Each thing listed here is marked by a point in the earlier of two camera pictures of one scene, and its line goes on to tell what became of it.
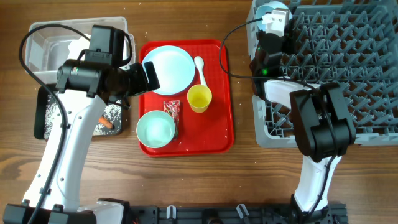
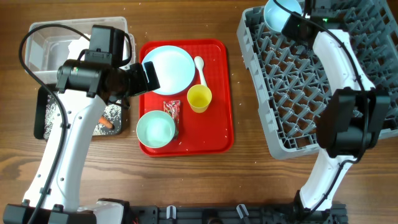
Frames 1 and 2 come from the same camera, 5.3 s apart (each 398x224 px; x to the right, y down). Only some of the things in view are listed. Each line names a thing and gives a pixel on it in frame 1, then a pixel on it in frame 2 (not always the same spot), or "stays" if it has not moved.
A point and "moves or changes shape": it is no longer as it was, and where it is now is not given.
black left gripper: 140,84 stays
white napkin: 76,46 stays
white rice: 112,111 stays
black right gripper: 272,39 → 292,26
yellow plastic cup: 199,97 stays
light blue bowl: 269,7 moves or changes shape
